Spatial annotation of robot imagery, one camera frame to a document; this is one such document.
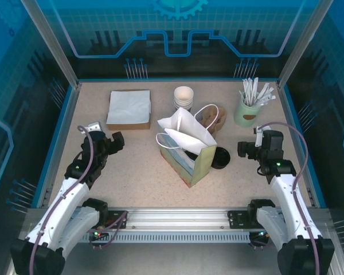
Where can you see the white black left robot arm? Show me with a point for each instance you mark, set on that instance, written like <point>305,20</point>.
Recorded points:
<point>63,200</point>

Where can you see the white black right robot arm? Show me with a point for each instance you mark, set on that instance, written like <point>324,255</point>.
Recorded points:
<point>289,197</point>

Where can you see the green straw holder cup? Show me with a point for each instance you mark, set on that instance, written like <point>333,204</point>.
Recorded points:
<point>246,114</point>

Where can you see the brown pulp cup carrier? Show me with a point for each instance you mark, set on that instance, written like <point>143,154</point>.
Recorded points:
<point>218,117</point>

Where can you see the small LED connector board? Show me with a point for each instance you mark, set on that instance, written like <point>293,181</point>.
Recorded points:
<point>97,234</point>
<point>261,235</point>

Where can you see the aluminium mounting rail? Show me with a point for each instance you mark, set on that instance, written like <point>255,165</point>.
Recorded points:
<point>177,219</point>

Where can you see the aluminium frame post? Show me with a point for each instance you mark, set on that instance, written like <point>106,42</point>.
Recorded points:
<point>302,43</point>
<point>58,48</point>

